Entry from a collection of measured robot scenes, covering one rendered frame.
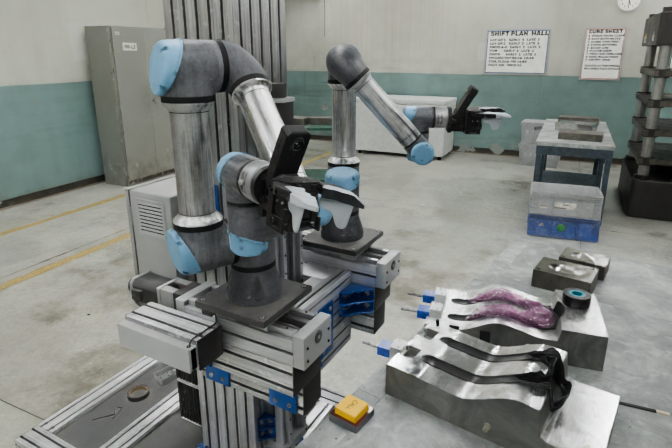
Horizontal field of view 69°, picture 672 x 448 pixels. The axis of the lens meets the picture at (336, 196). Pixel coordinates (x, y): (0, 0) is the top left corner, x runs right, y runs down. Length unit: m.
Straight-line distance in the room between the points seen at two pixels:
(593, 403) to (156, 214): 1.31
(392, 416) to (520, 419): 0.30
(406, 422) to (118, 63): 5.87
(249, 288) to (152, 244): 0.53
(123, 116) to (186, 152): 5.54
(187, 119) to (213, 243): 0.29
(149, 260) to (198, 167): 0.67
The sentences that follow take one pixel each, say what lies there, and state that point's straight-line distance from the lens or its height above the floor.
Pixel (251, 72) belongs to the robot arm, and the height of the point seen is 1.61.
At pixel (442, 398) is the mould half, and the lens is 1.30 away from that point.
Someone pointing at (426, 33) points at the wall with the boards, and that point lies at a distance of 8.77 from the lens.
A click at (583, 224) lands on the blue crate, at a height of 0.17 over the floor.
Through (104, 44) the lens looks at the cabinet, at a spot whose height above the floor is 1.74.
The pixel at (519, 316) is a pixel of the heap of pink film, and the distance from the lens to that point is 1.60.
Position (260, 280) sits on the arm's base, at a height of 1.10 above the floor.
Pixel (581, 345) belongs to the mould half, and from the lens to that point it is 1.59.
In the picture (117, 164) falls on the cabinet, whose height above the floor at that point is 0.28.
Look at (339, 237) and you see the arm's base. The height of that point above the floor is 1.06.
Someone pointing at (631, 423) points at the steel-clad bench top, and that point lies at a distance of 1.49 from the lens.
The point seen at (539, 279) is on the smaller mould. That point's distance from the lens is 2.03.
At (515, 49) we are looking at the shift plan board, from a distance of 8.48.
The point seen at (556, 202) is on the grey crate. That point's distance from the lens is 4.90.
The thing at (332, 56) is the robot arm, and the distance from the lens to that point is 1.63.
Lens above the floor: 1.66
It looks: 16 degrees down
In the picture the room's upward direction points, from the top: straight up
